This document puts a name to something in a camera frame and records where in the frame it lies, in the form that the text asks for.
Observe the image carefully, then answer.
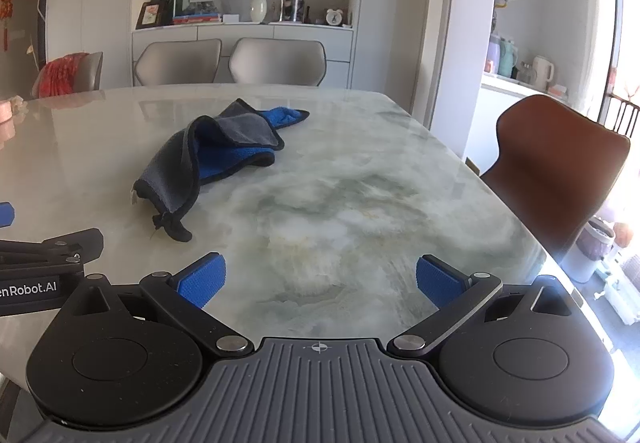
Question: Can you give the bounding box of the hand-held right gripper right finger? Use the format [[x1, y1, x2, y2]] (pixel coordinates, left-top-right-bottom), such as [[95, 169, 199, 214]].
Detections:
[[386, 254, 585, 358]]

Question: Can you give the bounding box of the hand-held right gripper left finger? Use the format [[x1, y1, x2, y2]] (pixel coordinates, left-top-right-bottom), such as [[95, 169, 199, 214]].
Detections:
[[60, 251, 255, 358]]

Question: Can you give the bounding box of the grey and blue towel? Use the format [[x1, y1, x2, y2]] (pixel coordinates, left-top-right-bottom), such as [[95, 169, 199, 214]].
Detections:
[[132, 98, 311, 243]]

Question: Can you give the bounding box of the grey trash bin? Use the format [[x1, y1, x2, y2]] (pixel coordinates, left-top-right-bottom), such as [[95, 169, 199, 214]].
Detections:
[[559, 217, 617, 284]]

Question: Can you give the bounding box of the red patterned cloth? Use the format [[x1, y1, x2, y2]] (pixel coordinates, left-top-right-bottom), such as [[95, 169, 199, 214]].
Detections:
[[37, 52, 90, 98]]

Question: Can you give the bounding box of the brown leather chair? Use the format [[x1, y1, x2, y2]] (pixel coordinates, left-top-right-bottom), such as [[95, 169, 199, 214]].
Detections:
[[479, 94, 632, 265]]

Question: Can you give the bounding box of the grey dining chair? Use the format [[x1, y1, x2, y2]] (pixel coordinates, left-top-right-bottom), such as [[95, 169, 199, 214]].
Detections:
[[32, 51, 105, 99]]

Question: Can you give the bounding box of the white branch decoration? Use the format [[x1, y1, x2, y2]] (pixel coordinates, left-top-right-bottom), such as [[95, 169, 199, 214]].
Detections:
[[33, 0, 49, 70]]

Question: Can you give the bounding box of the beige dining chair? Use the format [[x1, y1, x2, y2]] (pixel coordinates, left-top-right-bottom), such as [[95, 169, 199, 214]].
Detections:
[[229, 37, 327, 87], [132, 38, 223, 87]]

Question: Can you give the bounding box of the white electric kettle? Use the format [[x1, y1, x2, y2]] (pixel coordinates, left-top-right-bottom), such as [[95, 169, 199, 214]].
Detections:
[[530, 55, 556, 92]]

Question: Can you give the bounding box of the green thermos jug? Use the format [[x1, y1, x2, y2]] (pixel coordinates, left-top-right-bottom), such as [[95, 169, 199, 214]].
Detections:
[[498, 38, 519, 79]]

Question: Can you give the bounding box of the purple thermos jug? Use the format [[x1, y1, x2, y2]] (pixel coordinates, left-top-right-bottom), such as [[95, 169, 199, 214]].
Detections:
[[483, 32, 503, 75]]

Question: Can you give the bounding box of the dark balcony railing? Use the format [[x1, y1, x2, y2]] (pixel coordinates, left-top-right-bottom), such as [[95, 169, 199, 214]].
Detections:
[[597, 90, 640, 140]]

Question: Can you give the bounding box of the white sideboard cabinet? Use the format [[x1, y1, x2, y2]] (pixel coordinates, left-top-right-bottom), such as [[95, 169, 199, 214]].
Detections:
[[131, 21, 356, 89]]

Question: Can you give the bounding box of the stack of books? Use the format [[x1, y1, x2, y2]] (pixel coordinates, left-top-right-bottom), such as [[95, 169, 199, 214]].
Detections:
[[172, 12, 224, 26]]

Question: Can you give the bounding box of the green box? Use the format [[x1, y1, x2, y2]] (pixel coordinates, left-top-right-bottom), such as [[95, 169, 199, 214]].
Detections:
[[156, 0, 185, 24]]

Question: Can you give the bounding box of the clear glass jar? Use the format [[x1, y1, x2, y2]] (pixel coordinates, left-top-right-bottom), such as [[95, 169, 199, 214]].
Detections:
[[275, 0, 307, 24]]

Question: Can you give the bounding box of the dark picture frame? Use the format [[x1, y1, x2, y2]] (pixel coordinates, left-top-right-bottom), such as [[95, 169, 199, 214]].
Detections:
[[135, 1, 162, 30]]

